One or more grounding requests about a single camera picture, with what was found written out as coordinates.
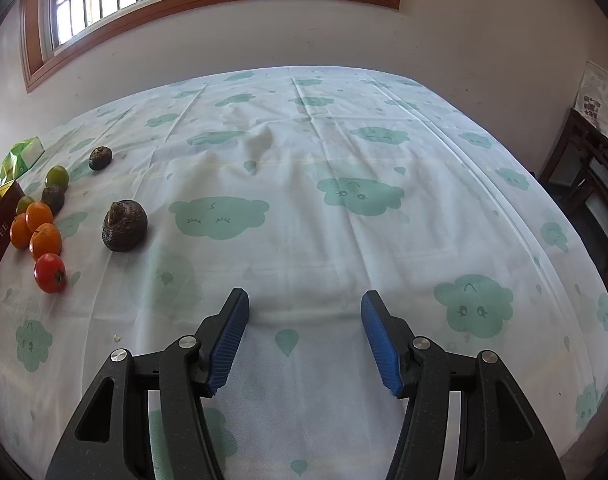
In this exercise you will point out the wall poster paper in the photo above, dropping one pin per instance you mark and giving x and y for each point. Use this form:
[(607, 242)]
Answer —
[(592, 97)]

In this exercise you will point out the green tissue pack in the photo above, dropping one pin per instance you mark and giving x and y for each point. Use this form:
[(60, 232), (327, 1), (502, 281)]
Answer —
[(21, 158)]

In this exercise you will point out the cloud-print white tablecloth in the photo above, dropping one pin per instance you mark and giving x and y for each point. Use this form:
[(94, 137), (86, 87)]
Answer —
[(305, 186)]

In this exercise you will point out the dark wooden cabinet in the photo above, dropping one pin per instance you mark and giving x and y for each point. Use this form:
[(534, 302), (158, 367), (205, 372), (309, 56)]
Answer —
[(576, 175)]

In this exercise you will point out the large orange mandarin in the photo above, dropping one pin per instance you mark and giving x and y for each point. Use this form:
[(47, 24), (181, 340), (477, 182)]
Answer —
[(46, 239)]

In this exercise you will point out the red tomato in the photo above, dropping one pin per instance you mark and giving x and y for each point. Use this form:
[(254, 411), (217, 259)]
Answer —
[(50, 273)]

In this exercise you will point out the large dark water chestnut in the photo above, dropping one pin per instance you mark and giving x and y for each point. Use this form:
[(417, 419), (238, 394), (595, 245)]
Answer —
[(124, 226)]

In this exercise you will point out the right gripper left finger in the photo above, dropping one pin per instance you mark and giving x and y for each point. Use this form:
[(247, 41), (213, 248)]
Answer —
[(108, 436)]

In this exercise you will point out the green tomato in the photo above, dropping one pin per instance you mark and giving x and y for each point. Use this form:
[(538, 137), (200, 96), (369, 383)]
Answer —
[(23, 203), (57, 176)]

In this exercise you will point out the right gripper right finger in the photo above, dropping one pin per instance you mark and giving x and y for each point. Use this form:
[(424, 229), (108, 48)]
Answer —
[(501, 437)]

